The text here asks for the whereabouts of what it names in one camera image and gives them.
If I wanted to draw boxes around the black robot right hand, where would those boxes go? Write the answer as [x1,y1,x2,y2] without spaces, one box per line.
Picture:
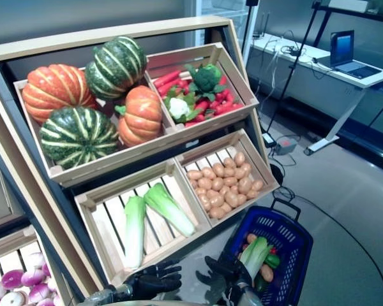
[196,254,253,288]

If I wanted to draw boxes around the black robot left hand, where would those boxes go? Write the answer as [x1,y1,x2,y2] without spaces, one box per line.
[124,259,183,302]

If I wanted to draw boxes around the napa cabbage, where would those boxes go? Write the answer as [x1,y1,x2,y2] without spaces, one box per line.
[143,182,196,238]
[239,236,274,281]
[123,195,147,270]

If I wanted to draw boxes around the blue plastic shopping basket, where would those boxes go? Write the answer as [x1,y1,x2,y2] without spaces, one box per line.
[225,205,314,302]

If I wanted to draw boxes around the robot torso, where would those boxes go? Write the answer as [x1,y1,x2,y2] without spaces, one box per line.
[108,299,186,306]

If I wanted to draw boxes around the green bell pepper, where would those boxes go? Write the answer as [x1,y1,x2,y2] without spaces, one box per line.
[264,253,281,268]

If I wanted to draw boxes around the wide slatted wooden crate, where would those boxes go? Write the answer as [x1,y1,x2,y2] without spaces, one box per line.
[73,159,211,286]

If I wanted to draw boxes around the wooden crate of potatoes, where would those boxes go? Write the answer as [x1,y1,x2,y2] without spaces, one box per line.
[174,129,280,227]

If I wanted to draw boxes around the pale pink onion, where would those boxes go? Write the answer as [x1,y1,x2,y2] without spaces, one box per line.
[27,251,47,268]

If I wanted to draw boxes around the wooden crate of pumpkins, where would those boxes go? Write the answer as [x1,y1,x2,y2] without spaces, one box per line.
[13,66,179,187]

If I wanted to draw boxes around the black power brick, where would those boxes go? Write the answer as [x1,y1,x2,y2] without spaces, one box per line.
[262,132,277,148]

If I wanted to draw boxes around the white onion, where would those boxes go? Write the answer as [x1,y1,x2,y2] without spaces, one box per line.
[0,290,28,306]

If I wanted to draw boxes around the green striped pumpkin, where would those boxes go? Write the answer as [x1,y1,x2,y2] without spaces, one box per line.
[39,106,119,170]
[84,36,147,101]

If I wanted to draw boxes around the small orange pumpkin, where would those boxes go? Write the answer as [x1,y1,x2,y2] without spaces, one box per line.
[114,85,163,148]

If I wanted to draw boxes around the white cauliflower with leaves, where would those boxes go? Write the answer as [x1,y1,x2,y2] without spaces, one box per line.
[163,86,202,124]

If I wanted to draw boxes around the wooden crate of carrots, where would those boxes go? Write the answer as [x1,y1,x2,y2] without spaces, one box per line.
[145,42,259,133]

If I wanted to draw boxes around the green broccoli head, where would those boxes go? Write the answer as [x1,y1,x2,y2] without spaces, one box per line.
[184,63,227,102]

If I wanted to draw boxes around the black stand pole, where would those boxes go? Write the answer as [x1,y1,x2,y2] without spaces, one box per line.
[266,0,333,136]

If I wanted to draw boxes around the large orange pumpkin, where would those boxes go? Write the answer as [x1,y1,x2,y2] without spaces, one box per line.
[21,63,98,125]

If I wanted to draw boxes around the white desk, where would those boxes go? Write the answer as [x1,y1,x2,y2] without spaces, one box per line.
[248,41,383,157]

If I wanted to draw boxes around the black router with antennas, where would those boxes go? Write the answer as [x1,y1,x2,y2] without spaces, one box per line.
[252,12,271,40]

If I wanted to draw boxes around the black upright stand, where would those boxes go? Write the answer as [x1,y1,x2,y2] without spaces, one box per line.
[241,0,259,61]

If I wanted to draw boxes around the open laptop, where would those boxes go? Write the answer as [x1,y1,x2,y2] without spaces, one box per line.
[329,30,383,80]

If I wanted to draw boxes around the white box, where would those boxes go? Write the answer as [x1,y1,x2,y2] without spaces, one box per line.
[327,0,370,12]

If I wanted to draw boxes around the black basket handle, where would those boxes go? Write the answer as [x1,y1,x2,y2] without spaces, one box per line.
[270,197,302,221]

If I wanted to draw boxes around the black floor cable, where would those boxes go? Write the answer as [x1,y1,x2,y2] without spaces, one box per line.
[271,184,383,306]

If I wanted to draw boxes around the black desk cables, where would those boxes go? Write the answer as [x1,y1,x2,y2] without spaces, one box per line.
[280,30,310,58]

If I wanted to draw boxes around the wooden display shelf frame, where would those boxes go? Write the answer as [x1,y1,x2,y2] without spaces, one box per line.
[0,15,280,297]

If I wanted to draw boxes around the black wall shelf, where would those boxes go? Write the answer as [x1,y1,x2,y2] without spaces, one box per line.
[311,0,383,25]

